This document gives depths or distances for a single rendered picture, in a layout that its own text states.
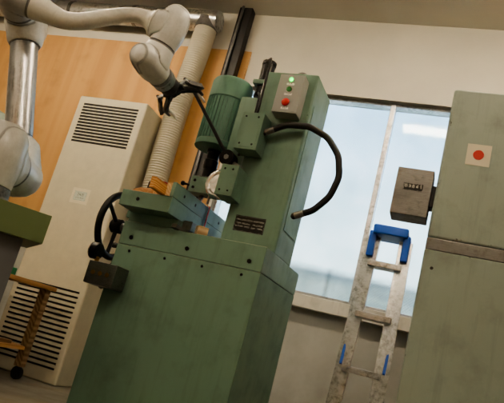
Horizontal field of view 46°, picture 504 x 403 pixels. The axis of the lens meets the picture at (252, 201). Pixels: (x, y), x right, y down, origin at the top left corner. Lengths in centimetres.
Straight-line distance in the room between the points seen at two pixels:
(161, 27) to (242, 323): 105
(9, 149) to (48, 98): 272
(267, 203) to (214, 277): 35
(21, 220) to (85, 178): 203
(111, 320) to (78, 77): 280
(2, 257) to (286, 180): 99
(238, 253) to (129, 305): 43
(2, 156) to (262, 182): 89
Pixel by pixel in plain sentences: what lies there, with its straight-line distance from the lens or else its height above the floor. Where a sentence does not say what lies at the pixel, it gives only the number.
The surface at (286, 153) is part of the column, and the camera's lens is 221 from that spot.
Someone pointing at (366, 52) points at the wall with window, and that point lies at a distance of 401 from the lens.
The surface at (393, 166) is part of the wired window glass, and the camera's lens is 372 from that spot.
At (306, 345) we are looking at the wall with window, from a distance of 345.
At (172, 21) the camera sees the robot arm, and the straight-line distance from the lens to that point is 217.
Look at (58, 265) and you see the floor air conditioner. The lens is 381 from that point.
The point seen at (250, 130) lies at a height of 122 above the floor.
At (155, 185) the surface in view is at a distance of 206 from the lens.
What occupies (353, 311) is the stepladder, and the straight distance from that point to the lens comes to 271.
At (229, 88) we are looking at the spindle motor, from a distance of 246.
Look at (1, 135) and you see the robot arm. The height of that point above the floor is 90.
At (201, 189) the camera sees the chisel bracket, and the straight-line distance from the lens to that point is 236.
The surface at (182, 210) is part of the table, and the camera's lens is 218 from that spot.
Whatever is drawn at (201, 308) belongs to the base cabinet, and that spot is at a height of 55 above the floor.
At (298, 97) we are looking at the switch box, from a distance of 223.
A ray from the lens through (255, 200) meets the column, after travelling 218.
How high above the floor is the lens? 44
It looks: 14 degrees up
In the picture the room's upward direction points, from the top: 15 degrees clockwise
